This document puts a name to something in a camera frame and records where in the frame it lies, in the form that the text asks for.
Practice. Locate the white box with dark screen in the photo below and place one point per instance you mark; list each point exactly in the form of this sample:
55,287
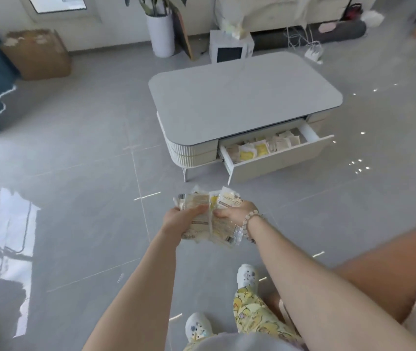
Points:
231,49

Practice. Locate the yellow duck print trousers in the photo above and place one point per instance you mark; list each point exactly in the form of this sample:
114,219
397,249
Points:
255,314

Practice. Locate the yellow white snack packet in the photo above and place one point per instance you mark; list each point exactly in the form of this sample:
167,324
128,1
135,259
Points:
226,199

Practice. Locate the person's right forearm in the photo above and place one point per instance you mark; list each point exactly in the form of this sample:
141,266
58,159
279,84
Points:
314,292

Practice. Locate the white plastic bag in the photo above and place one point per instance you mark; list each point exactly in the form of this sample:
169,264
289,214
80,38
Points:
372,18

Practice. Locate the pink flat item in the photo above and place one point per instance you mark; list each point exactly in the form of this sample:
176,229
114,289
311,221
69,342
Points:
328,26

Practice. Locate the brown wooden board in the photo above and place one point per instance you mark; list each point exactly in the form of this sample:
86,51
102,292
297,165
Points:
183,36

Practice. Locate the red black bag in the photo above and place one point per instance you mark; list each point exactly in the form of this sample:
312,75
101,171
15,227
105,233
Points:
352,12

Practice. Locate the person's left forearm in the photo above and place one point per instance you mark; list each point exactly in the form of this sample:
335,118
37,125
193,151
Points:
138,296

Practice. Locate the white coffee table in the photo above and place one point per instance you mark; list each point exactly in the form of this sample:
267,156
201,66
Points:
244,91

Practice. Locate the white shirt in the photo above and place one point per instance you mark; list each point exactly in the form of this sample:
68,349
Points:
244,343

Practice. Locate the small clear packet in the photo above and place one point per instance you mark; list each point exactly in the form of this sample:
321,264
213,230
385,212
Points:
237,235

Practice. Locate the pale yellow plastic bag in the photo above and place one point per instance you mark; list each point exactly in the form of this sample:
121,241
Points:
235,28

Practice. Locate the tall white vase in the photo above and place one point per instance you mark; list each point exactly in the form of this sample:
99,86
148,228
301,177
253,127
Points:
161,36

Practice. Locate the pile of yellow white packets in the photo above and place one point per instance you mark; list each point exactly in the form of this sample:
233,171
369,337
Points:
262,146

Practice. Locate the window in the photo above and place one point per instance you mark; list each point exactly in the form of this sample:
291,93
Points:
59,5

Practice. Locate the white table drawer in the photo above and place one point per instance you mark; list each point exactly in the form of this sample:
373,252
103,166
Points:
277,157

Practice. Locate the person's left fingers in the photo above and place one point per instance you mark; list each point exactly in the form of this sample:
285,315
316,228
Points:
197,210

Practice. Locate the person's left hand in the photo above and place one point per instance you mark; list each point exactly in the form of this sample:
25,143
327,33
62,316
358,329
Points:
178,222

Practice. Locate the white clog shoe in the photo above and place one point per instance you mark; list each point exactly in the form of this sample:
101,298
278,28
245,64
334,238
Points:
247,277
197,327

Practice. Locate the dark grey rolled mat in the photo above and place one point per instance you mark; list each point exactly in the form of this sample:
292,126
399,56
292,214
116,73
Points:
332,32

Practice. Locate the green plant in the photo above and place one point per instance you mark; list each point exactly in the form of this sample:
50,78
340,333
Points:
149,3

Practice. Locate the person's right hand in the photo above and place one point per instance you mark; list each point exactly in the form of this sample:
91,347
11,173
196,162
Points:
240,213

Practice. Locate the white power strip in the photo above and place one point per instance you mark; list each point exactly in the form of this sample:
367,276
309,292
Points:
314,52

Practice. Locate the person's right fingers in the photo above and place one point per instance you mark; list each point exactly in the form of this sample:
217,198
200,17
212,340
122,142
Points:
223,214

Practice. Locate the orange brown sofa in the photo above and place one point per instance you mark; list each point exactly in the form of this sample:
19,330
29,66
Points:
387,266

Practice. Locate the brown cardboard box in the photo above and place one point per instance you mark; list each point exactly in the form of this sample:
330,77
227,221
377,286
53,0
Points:
37,54

